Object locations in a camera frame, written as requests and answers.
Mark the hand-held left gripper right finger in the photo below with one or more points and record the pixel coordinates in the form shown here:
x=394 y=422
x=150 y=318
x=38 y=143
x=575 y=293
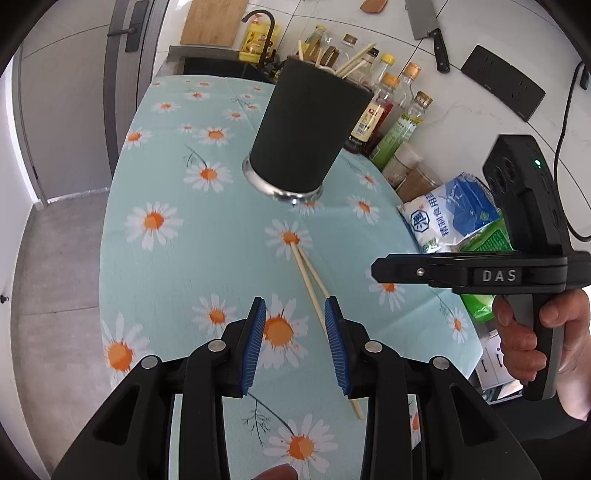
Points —
x=334 y=341

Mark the wooden spatula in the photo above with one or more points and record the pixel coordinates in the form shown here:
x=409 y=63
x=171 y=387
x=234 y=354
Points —
x=374 y=5

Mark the blue and white salt bag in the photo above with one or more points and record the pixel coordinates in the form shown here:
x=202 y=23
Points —
x=452 y=207

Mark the yellow dish soap bottle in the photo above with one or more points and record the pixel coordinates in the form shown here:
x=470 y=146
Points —
x=253 y=44

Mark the brown spice jar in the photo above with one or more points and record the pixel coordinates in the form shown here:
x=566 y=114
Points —
x=418 y=182

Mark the person's right hand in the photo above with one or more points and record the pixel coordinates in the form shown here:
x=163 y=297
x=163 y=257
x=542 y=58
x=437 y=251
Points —
x=577 y=350

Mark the grey door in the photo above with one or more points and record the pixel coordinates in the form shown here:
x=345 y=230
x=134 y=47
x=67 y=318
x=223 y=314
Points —
x=134 y=92

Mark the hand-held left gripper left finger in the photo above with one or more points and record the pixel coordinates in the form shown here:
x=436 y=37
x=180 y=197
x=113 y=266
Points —
x=256 y=341

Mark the daisy print tablecloth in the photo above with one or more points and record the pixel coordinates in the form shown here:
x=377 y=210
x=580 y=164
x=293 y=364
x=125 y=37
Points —
x=194 y=258

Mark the green food packet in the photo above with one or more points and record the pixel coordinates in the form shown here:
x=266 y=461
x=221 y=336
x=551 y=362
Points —
x=491 y=240

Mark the brown sauce bottle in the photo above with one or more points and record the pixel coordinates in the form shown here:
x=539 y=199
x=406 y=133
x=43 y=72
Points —
x=316 y=39

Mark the black faucet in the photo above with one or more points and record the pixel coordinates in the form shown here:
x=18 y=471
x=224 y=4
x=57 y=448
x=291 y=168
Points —
x=265 y=32

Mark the dark soy sauce bottle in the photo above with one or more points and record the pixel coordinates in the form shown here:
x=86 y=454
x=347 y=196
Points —
x=369 y=124

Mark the bottle with yellow cap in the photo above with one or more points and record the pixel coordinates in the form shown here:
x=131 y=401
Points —
x=387 y=64

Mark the clear bottle with gold cap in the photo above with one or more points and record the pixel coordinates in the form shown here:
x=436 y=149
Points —
x=411 y=78

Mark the black wall outlet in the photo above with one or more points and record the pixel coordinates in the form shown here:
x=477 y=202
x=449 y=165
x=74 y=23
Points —
x=503 y=81

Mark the person's left hand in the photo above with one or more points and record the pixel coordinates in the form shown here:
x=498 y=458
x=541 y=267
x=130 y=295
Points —
x=274 y=474

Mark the green label oil bottle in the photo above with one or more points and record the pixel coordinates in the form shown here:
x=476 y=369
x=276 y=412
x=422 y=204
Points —
x=397 y=134

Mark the kitchen cleaver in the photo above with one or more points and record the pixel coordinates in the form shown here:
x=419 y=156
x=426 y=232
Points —
x=427 y=27

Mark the white cardboard box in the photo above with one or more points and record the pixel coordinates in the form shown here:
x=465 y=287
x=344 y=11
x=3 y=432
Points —
x=498 y=369

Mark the white spice jar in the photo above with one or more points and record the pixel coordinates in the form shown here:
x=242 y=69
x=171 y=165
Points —
x=401 y=164

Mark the wooden cutting board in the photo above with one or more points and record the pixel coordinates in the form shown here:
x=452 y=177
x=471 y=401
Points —
x=214 y=21

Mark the black sink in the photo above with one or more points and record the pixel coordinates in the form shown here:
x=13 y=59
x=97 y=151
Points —
x=217 y=64

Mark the bottle with dark cap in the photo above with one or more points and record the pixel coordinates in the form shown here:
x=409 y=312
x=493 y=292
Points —
x=349 y=44

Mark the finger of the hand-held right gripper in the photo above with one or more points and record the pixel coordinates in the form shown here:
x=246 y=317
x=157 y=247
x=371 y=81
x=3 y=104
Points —
x=406 y=271

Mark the black utensil holder cup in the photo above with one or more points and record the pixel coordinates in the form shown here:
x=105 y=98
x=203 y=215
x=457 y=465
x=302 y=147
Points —
x=304 y=129

